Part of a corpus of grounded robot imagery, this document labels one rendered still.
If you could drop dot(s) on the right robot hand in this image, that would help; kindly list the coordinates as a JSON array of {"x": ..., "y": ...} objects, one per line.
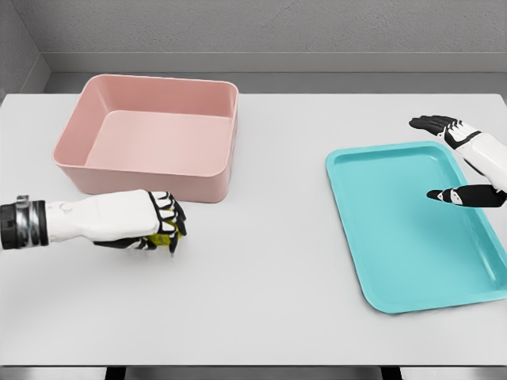
[{"x": 481, "y": 152}]

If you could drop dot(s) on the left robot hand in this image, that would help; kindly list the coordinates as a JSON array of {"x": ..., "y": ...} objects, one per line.
[{"x": 119, "y": 213}]

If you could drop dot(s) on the yellow-green tennis ball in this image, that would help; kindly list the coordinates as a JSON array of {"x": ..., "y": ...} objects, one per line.
[{"x": 163, "y": 236}]

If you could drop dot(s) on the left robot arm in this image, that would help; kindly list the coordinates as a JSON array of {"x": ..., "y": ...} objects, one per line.
[{"x": 35, "y": 223}]

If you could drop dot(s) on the pink basket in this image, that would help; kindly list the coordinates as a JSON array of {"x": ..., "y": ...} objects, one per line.
[{"x": 158, "y": 134}]

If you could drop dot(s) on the blue tray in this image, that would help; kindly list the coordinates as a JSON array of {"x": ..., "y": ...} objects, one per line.
[{"x": 412, "y": 233}]

